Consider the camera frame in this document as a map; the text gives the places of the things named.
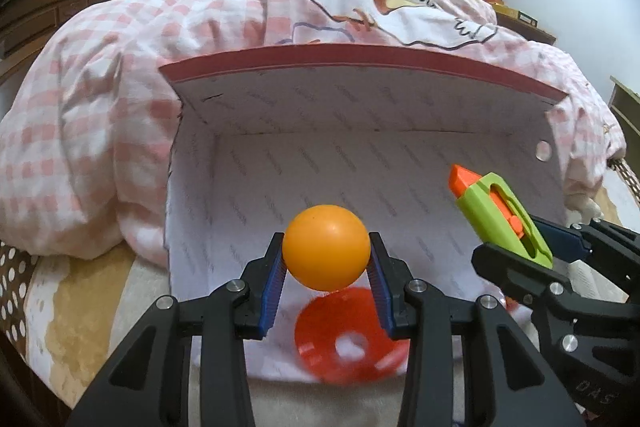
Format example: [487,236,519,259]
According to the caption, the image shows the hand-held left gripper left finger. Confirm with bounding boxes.
[65,232,287,427]

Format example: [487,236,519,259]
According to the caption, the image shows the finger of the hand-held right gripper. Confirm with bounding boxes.
[471,243,640,378]
[529,214,640,305]

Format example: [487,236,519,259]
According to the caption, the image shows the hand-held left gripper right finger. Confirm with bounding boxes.
[367,231,586,427]

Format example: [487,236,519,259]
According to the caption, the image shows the orange ball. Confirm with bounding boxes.
[281,204,372,293]

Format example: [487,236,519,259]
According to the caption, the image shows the green orange toy knife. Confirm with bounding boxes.
[448,164,555,270]

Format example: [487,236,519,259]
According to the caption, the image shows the red cardboard box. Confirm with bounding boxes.
[159,43,570,383]

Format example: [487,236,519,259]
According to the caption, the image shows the orange plastic disc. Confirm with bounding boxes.
[294,287,412,385]

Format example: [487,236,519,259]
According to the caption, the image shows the wooden furniture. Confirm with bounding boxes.
[609,76,640,140]

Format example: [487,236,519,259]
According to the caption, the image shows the brown polka dot bed sheet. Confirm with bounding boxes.
[0,239,173,410]

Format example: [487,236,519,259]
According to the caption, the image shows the wooden cabinet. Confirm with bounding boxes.
[495,9,557,46]

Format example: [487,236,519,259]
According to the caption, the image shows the yellow box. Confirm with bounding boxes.
[492,2,538,26]

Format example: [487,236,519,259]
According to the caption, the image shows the pink checked quilt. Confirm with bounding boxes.
[0,0,628,265]

